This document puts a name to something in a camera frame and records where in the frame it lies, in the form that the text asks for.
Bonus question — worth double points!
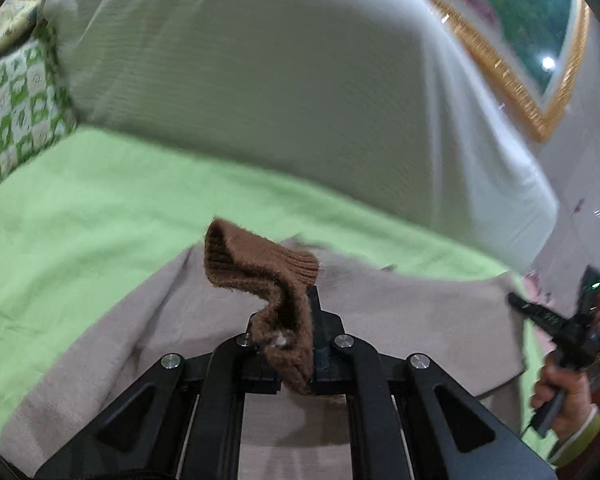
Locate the beige knit sweater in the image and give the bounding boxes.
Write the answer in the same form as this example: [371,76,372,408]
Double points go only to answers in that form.
[0,220,524,479]

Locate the person right hand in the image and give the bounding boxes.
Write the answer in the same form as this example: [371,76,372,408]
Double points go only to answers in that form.
[530,358,596,441]

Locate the light green bed sheet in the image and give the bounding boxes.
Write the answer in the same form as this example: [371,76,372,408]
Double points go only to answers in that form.
[0,124,552,456]

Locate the gold framed floral painting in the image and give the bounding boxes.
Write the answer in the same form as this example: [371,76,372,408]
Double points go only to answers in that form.
[429,0,590,143]

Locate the grey striped folded quilt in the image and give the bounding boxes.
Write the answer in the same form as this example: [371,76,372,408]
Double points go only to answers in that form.
[42,0,559,271]

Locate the green white checkered pillow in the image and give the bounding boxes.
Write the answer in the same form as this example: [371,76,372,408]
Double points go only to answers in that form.
[0,26,76,184]

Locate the yellow cartoon print blanket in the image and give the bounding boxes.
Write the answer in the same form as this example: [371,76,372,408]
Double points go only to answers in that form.
[0,0,43,59]

